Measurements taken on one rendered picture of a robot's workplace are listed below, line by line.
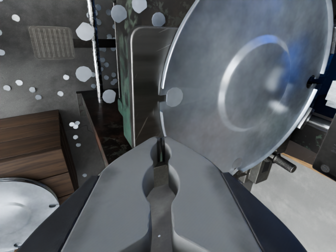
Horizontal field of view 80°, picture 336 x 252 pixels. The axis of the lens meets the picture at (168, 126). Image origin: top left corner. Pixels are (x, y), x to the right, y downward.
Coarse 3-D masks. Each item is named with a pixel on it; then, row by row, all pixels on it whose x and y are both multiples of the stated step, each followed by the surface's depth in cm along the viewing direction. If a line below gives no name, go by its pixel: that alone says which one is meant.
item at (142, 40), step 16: (144, 32) 18; (160, 32) 19; (128, 48) 19; (144, 48) 19; (160, 48) 19; (128, 64) 20; (144, 64) 19; (160, 64) 20; (144, 80) 20; (160, 80) 21; (144, 96) 21; (160, 96) 22; (144, 112) 22; (144, 128) 22; (160, 128) 23
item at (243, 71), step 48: (240, 0) 21; (288, 0) 24; (192, 48) 21; (240, 48) 23; (288, 48) 27; (192, 96) 23; (240, 96) 26; (288, 96) 32; (192, 144) 27; (240, 144) 31
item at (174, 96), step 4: (172, 88) 22; (176, 88) 22; (168, 92) 22; (172, 92) 22; (176, 92) 22; (180, 92) 22; (168, 96) 22; (172, 96) 22; (176, 96) 22; (180, 96) 23; (168, 100) 22; (172, 100) 22; (176, 100) 22; (180, 100) 23; (168, 104) 22; (172, 104) 22; (176, 104) 23
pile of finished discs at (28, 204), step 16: (0, 192) 58; (16, 192) 60; (32, 192) 63; (48, 192) 65; (0, 208) 60; (16, 208) 62; (32, 208) 65; (48, 208) 68; (0, 224) 62; (16, 224) 64; (32, 224) 67; (0, 240) 65; (16, 240) 67
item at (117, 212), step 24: (144, 144) 12; (120, 168) 10; (144, 168) 10; (96, 192) 8; (120, 192) 8; (144, 192) 10; (96, 216) 7; (120, 216) 7; (144, 216) 7; (72, 240) 7; (96, 240) 7; (120, 240) 7; (144, 240) 7
